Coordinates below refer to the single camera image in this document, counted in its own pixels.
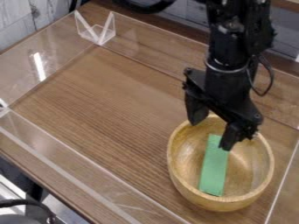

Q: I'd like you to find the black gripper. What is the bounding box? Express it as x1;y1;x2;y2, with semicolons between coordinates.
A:
181;59;262;151

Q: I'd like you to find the green rectangular block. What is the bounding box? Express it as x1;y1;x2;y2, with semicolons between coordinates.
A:
198;134;229;197

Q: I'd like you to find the brown wooden bowl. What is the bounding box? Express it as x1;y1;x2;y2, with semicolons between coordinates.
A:
166;115;274;212

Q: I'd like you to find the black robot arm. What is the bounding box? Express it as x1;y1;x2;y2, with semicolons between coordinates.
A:
181;0;276;151

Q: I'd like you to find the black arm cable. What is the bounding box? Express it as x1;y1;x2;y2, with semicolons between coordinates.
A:
244;53;276;97

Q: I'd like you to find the clear acrylic corner bracket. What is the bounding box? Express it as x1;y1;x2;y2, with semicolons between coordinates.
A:
73;11;116;46

